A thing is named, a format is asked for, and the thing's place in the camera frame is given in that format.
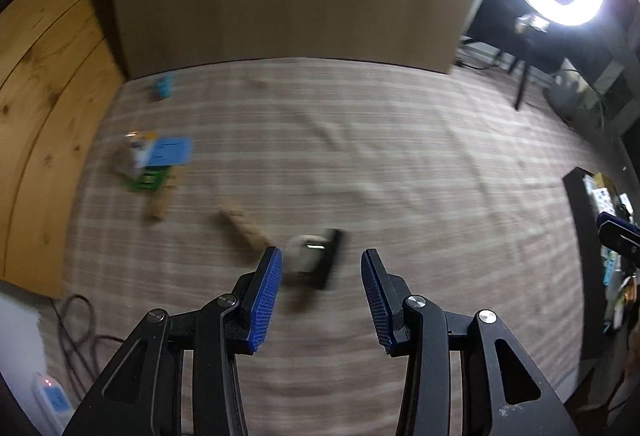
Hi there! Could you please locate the wooden block near centre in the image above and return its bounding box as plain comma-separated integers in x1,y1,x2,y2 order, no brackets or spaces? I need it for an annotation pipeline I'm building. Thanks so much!
217,206,273,255

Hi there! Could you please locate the wooden block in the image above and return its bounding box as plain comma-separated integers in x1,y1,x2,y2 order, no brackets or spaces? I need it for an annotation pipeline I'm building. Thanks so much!
217,206,273,255
144,165,184,221

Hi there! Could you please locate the black white small device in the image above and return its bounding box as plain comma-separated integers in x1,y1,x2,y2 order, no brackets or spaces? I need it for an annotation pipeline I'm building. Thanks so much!
283,229,345,291

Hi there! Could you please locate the wooden block left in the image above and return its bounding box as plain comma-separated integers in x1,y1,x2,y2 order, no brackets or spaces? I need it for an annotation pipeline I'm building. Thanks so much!
144,165,184,221

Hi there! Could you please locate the green packet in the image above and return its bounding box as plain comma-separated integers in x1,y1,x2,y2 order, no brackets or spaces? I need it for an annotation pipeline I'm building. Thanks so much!
125,166,170,192

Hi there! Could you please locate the blue card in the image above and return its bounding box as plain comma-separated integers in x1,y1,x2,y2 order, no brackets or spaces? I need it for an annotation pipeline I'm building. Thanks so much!
145,137,192,167

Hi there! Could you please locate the black storage bin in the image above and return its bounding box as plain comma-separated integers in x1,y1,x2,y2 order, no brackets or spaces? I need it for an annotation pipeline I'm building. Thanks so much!
563,167,636,360

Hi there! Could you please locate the small teal item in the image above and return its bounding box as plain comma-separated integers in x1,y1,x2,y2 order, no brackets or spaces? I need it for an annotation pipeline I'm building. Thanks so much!
153,73,174,101

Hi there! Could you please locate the white power strip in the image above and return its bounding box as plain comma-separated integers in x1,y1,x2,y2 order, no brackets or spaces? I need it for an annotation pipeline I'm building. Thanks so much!
32,372,75,435

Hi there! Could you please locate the black tripod leg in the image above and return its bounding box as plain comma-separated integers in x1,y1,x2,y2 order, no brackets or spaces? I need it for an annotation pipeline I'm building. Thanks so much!
514,30,532,111

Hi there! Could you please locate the pine wood board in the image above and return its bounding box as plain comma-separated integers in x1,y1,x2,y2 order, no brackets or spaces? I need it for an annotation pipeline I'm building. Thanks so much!
1,0,125,298

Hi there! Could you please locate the black floor cable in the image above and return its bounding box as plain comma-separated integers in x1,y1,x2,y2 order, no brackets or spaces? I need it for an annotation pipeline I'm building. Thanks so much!
49,293,126,397

